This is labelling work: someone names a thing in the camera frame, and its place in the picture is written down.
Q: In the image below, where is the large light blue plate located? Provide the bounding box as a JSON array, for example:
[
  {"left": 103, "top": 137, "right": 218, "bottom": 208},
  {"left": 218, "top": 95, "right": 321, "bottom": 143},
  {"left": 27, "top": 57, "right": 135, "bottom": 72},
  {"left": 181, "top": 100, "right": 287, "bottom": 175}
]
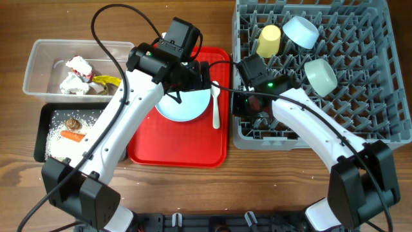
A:
[{"left": 155, "top": 89, "right": 211, "bottom": 122}]

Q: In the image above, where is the white plastic spoon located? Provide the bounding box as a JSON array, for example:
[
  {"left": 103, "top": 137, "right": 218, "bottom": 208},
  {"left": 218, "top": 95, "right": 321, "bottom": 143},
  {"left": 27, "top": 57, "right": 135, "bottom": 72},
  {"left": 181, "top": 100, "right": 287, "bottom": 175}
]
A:
[{"left": 211, "top": 81, "right": 220, "bottom": 129}]

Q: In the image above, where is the yellow plastic cup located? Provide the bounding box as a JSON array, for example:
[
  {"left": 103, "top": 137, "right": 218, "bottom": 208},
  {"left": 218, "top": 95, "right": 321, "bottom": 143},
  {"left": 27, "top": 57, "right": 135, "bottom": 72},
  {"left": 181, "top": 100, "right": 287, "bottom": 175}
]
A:
[{"left": 256, "top": 24, "right": 281, "bottom": 58}]

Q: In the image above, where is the yellow wrapper strip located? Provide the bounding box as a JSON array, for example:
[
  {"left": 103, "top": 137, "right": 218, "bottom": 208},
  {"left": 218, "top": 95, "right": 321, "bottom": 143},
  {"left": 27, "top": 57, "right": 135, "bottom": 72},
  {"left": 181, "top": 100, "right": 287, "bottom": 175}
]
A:
[{"left": 92, "top": 75, "right": 122, "bottom": 95}]

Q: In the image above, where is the teal green bowl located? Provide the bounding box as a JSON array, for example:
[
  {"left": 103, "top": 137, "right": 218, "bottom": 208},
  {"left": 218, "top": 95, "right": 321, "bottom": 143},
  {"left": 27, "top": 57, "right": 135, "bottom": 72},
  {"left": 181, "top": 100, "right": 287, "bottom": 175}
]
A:
[{"left": 304, "top": 59, "right": 337, "bottom": 97}]

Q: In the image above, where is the light blue bowl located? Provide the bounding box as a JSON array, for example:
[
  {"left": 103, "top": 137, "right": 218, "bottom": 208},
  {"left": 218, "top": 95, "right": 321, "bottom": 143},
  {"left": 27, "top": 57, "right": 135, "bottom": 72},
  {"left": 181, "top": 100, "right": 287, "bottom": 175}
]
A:
[{"left": 282, "top": 16, "right": 319, "bottom": 49}]

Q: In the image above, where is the red foil wrapper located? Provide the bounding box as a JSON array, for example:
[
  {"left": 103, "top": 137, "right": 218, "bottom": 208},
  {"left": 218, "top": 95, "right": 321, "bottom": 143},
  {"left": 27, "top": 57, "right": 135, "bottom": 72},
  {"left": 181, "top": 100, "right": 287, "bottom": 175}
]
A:
[{"left": 76, "top": 73, "right": 95, "bottom": 83}]

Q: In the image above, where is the white tissue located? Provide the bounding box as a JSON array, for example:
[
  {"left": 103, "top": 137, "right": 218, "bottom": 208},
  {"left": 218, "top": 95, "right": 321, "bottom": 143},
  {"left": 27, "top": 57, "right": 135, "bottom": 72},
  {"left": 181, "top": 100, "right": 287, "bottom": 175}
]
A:
[
  {"left": 60, "top": 72, "right": 90, "bottom": 95},
  {"left": 66, "top": 56, "right": 93, "bottom": 76}
]

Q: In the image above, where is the brown food lump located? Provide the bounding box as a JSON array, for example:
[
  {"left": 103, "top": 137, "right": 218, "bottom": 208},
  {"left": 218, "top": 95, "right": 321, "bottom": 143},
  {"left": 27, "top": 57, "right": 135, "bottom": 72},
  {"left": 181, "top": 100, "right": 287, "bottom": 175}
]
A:
[{"left": 64, "top": 118, "right": 82, "bottom": 131}]

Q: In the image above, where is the orange carrot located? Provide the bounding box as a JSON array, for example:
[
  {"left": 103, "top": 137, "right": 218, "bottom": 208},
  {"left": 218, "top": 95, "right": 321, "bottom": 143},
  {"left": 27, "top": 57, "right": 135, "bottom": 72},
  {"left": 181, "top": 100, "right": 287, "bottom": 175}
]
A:
[{"left": 60, "top": 130, "right": 85, "bottom": 142}]

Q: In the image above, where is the white rice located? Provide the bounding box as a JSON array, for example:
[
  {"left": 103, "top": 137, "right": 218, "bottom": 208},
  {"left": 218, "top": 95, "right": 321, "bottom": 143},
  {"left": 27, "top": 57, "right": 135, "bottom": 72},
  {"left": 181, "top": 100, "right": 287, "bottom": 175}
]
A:
[{"left": 44, "top": 110, "right": 103, "bottom": 160}]

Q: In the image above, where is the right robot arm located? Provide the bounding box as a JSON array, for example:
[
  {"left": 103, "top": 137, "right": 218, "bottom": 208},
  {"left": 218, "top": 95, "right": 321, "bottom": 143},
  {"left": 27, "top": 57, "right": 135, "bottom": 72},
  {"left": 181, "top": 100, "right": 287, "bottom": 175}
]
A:
[{"left": 234, "top": 54, "right": 400, "bottom": 231}]

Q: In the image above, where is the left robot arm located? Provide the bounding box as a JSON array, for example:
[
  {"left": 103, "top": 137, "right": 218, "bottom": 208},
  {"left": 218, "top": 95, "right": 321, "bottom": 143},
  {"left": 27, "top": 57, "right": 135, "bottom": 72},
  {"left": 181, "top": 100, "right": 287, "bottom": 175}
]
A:
[{"left": 42, "top": 43, "right": 211, "bottom": 231}]

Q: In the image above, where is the grey dishwasher rack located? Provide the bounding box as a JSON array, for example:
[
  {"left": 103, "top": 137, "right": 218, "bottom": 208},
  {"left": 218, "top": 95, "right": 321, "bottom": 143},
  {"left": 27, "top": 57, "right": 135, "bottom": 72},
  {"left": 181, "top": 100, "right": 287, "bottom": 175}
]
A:
[{"left": 232, "top": 0, "right": 411, "bottom": 149}]

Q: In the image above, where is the red serving tray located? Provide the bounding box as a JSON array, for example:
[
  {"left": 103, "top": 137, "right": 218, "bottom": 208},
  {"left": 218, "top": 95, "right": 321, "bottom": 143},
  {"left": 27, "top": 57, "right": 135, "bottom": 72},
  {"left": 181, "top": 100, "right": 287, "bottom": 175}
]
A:
[{"left": 127, "top": 46, "right": 232, "bottom": 168}]

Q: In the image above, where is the clear plastic bin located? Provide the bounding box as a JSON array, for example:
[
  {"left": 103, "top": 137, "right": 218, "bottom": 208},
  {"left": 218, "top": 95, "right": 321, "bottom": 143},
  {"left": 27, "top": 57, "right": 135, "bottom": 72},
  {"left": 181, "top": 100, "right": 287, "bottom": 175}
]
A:
[{"left": 23, "top": 39, "right": 120, "bottom": 102}]

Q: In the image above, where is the black plastic tray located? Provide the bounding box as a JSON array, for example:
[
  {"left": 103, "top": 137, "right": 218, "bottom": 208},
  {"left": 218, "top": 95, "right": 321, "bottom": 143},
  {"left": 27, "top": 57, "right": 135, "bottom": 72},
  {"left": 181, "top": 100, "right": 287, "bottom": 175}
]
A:
[{"left": 33, "top": 102, "right": 107, "bottom": 162}]

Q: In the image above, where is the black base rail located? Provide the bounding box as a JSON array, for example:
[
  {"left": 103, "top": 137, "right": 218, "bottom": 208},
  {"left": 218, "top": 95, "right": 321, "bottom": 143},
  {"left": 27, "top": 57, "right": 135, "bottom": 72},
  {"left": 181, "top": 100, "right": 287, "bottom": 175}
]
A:
[{"left": 73, "top": 211, "right": 310, "bottom": 232}]

